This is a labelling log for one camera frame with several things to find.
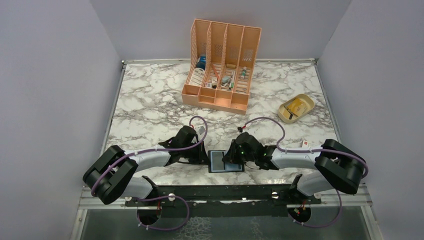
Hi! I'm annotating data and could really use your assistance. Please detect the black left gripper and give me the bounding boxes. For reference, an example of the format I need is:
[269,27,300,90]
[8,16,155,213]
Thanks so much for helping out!
[181,139,212,166]

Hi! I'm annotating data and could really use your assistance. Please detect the black leather card holder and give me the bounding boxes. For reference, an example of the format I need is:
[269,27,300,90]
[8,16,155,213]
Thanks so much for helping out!
[207,150,245,173]

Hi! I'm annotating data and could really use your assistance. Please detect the black credit card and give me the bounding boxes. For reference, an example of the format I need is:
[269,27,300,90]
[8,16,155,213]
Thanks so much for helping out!
[211,151,225,171]

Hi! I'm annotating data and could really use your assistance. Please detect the yellow credit card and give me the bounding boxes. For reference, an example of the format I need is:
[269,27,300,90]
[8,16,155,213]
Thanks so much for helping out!
[286,98,307,117]

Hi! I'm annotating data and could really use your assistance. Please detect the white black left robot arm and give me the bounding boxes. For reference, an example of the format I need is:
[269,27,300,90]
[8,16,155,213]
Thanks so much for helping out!
[82,125,209,206]

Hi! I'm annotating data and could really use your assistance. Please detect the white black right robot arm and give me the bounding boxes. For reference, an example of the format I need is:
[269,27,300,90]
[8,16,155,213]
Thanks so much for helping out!
[222,132,369,204]

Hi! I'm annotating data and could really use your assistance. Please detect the white label card pack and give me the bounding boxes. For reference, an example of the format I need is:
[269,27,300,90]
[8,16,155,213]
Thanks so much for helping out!
[188,67,205,87]

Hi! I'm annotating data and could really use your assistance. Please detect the small white red box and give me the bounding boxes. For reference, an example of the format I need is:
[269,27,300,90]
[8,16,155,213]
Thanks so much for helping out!
[301,140,316,149]

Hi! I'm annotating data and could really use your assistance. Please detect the green white marker pen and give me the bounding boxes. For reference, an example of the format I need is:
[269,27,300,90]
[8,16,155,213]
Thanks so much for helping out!
[240,66,247,80]

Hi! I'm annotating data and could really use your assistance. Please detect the blue tape roll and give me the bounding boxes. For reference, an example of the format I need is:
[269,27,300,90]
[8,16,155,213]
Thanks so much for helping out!
[195,54,206,70]

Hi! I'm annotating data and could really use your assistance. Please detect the beige oval tray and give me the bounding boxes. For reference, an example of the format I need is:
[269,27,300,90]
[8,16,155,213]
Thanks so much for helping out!
[278,93,315,124]

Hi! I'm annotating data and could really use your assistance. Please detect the orange plastic desk organizer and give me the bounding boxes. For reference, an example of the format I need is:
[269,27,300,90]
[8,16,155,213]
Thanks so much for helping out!
[181,19,262,115]

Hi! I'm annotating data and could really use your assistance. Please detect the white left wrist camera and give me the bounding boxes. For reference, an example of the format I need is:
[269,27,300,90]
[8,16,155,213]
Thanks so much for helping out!
[196,126,206,135]

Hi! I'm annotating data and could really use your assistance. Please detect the black metal base rail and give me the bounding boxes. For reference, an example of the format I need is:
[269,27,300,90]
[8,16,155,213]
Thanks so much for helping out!
[125,184,322,218]

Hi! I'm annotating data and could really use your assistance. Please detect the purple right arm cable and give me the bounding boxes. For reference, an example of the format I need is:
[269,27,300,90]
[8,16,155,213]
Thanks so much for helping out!
[237,116,370,229]

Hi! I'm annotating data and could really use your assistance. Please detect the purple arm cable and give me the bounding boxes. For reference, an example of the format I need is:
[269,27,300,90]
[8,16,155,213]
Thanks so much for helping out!
[237,116,370,229]
[90,115,208,231]

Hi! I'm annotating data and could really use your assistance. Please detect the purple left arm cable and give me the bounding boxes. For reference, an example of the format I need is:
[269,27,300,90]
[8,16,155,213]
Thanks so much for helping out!
[90,115,208,231]

